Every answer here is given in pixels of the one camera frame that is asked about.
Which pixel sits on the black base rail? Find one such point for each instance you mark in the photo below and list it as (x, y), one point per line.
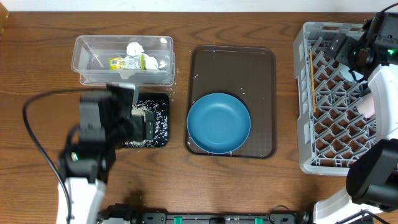
(123, 213)

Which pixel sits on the black plastic tray bin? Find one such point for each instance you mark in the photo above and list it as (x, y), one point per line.
(160, 124)

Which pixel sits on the dark blue plate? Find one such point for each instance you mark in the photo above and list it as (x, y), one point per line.
(218, 123)

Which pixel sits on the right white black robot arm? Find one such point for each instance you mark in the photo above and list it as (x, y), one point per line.
(371, 183)

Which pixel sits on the white paper napkin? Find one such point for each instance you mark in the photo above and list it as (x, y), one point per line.
(134, 48)

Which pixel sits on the pile of white rice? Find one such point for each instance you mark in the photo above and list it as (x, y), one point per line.
(140, 110)

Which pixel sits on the dark brown serving tray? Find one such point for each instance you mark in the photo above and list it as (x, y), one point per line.
(248, 73)

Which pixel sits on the wooden chopstick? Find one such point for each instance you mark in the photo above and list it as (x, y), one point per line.
(312, 81)

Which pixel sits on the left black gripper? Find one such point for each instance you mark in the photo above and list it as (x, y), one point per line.
(148, 125)

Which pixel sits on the grey dishwasher rack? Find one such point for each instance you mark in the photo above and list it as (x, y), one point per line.
(337, 135)

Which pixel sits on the light blue bowl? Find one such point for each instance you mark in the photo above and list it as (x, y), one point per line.
(344, 70)

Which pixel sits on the yellow green snack wrapper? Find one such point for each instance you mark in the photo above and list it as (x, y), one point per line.
(132, 62)

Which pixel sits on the pink plastic cup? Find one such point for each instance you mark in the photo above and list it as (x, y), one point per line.
(366, 106)

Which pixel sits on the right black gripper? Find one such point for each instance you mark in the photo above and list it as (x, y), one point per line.
(349, 46)

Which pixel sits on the clear plastic container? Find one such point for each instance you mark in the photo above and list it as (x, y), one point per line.
(92, 53)

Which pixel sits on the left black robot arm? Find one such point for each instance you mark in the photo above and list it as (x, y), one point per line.
(83, 199)

